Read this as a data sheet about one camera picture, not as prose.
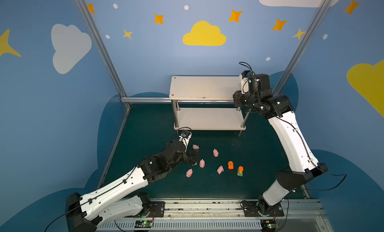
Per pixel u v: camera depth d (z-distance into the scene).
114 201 0.44
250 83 0.52
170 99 0.80
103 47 0.86
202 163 0.88
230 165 0.88
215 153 0.93
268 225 0.71
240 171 0.86
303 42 0.85
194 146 0.96
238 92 0.62
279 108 0.45
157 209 0.73
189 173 0.86
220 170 0.86
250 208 0.74
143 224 0.70
